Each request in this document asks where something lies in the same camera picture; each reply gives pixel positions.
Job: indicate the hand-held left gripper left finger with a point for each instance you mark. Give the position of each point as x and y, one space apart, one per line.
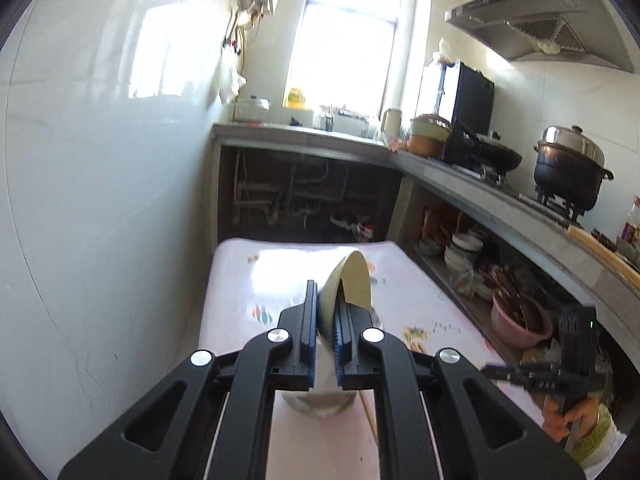
312 350

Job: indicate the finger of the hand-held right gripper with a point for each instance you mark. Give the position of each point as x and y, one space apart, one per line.
507 380
500 369

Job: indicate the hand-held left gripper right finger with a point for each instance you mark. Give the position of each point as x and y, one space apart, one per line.
341 355

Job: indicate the steel utensil holder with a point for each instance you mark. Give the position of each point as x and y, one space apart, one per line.
320 405

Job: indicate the wooden chopstick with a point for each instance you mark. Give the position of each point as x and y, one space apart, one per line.
369 415

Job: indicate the cream yellow spoon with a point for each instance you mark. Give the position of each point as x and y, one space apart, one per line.
350 280

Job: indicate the person's right forearm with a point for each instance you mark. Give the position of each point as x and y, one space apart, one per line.
602 435

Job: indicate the bundle of wooden utensils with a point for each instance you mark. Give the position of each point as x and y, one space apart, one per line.
515 295

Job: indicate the person's right hand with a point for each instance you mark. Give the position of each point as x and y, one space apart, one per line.
565 417

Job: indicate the pink plastic basin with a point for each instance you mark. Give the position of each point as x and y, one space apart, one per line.
510 332

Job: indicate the pink printed tablecloth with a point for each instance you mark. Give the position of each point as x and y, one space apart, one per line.
280 280

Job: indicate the clear plastic bag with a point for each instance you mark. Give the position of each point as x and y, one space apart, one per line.
465 282

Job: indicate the wooden cutting board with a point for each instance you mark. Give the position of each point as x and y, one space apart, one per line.
600 252

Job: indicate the stack of white bowls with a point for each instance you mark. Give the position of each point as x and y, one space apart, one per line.
462 255

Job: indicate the sauce bottle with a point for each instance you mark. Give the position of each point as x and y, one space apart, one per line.
631 225

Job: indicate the gas stove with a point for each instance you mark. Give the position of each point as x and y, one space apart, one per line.
557 205

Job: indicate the under-sink drain pipes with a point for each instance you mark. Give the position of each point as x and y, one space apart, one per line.
295 195

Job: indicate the black steamer pot steel lid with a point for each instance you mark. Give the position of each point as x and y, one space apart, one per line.
570 170

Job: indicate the grey kitchen counter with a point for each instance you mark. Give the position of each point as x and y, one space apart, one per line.
450 180

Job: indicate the black wok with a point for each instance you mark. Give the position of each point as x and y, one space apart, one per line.
495 152

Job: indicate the orange pot with lid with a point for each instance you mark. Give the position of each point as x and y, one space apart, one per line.
427 140

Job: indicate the cream kettle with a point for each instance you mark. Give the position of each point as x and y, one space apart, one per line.
392 122

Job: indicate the white rice cooker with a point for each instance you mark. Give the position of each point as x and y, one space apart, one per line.
250 107

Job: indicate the yellow bottle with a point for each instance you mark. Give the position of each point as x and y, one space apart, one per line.
296 98

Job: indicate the black countertop appliance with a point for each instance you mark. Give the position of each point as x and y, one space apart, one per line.
470 95

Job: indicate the hanging white plastic bag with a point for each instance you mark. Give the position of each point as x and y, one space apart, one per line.
230 77

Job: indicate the kitchen window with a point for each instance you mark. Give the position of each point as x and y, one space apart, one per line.
345 50

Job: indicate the steel range hood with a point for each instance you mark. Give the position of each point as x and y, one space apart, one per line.
540 15

